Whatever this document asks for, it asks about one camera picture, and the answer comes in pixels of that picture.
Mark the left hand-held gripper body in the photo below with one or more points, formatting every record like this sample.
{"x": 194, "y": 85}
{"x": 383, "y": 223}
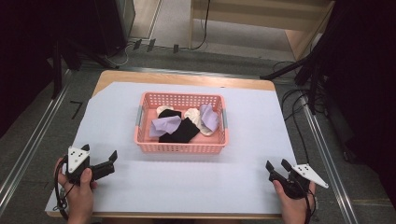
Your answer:
{"x": 76, "y": 157}

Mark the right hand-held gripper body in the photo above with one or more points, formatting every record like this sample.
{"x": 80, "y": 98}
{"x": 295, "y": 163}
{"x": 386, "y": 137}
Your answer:
{"x": 303, "y": 174}

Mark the person's right hand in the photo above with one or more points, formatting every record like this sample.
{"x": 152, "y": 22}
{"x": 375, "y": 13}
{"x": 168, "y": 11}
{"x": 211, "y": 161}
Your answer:
{"x": 294, "y": 207}

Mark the person's left hand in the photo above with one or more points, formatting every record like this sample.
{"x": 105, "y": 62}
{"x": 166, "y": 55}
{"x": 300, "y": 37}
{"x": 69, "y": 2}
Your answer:
{"x": 79, "y": 199}

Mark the flat purple sock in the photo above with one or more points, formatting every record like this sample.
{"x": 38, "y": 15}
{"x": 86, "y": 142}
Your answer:
{"x": 163, "y": 126}

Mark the small white sock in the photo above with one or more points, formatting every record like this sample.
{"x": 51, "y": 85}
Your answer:
{"x": 163, "y": 109}

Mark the small black sock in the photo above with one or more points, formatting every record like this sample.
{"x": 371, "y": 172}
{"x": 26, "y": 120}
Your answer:
{"x": 169, "y": 113}

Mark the pink plastic basket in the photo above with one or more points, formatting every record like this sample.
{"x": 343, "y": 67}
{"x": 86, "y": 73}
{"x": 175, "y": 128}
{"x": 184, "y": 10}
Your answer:
{"x": 183, "y": 147}

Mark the large black sock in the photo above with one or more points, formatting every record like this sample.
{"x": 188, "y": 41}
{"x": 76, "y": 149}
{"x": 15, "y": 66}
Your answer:
{"x": 183, "y": 130}

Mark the crumpled purple sock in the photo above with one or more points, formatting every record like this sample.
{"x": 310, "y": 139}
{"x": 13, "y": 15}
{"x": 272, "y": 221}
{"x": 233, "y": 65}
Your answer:
{"x": 210, "y": 118}

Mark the pale blue table sheet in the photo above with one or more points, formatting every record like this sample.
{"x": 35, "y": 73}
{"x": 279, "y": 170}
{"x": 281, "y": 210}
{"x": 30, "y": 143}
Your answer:
{"x": 186, "y": 183}

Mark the black stand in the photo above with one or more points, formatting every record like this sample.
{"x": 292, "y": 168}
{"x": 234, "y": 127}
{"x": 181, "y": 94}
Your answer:
{"x": 306, "y": 67}
{"x": 57, "y": 62}

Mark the large white sock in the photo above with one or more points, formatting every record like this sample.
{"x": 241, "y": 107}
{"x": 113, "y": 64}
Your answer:
{"x": 194, "y": 116}

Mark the black curtain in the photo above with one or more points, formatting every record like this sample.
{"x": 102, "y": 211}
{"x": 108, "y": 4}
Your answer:
{"x": 37, "y": 46}
{"x": 367, "y": 93}

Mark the small black floor block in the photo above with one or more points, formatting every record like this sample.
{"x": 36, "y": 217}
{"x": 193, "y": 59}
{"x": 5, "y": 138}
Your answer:
{"x": 175, "y": 48}
{"x": 137, "y": 44}
{"x": 151, "y": 45}

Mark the metal floor rail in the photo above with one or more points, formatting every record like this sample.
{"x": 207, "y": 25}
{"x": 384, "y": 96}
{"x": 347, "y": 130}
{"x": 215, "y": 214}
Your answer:
{"x": 28, "y": 155}
{"x": 186, "y": 72}
{"x": 330, "y": 174}

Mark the wooden shelf frame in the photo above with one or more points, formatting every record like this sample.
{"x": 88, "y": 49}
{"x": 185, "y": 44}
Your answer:
{"x": 292, "y": 25}

